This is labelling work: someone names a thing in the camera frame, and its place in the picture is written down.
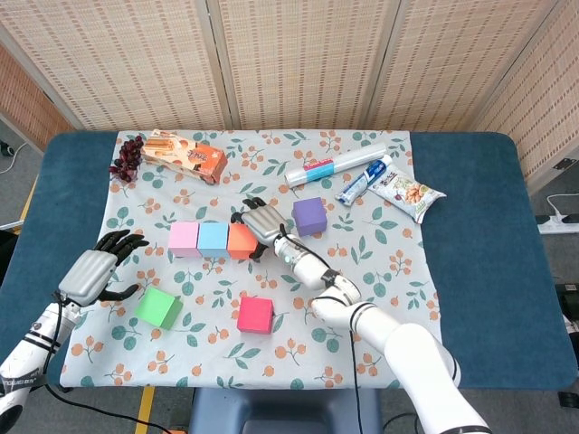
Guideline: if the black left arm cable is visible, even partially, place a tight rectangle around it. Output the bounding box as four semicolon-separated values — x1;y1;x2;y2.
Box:
38;291;191;430

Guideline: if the purple foam cube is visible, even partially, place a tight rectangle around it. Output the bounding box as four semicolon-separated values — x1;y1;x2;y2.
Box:
291;196;328;238

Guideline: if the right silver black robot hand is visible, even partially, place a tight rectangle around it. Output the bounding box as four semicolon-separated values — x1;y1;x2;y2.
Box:
229;196;287;263

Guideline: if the light blue foam cube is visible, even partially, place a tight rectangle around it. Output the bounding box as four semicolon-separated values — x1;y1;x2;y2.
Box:
196;222;231;259

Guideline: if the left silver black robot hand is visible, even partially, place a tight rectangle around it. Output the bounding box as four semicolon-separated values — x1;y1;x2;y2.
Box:
57;229;150;309

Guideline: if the bamboo folding screen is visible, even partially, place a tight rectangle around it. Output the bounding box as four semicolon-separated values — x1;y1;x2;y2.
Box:
0;0;579;195

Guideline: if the pink foam cube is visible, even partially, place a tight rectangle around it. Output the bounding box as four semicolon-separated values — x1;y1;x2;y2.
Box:
167;222;201;259

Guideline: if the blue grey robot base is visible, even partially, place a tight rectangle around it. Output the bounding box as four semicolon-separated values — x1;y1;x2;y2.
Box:
187;387;384;434

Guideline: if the white nut snack bag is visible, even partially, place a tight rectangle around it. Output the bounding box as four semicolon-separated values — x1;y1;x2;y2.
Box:
366;163;448;224

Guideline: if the magenta red foam cube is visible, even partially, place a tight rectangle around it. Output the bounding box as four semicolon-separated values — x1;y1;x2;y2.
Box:
236;295;276;335

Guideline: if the white power strip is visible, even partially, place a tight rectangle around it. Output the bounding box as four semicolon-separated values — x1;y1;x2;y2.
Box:
536;214;579;235

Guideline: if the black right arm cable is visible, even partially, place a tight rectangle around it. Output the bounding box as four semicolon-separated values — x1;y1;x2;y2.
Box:
278;223;365;434

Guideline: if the blue white toothpaste tube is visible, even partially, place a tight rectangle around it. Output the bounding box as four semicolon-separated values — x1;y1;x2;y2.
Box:
335;153;393;207

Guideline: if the thin white floor cable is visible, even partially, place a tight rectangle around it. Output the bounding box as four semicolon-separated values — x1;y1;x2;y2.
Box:
0;143;28;175

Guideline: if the black box with label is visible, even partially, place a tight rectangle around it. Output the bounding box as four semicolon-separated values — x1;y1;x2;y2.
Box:
555;282;579;335

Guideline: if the orange foam cube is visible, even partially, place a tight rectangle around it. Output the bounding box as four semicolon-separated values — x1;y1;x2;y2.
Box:
226;223;260;261

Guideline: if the dark red grape bunch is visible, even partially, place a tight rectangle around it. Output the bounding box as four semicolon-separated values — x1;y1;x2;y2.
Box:
108;134;146;184

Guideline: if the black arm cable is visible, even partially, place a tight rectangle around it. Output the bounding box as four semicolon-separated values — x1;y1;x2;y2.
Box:
38;291;191;430
278;223;365;434

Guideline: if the clear cling film roll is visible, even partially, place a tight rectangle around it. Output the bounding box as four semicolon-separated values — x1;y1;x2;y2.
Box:
284;143;389;187

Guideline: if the yellow floor tape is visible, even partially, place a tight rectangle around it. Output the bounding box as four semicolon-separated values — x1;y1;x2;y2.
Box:
134;386;157;434

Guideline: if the floral print tablecloth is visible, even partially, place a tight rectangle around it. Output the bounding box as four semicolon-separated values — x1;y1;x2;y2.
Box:
59;129;453;391

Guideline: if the white power cable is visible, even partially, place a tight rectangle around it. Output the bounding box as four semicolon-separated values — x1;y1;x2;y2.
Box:
546;193;579;222

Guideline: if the green foam cube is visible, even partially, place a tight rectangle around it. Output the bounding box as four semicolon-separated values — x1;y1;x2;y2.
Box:
134;287;185;331

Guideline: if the orange biscuit box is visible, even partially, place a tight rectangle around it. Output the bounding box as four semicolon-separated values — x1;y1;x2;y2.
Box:
140;128;229;186

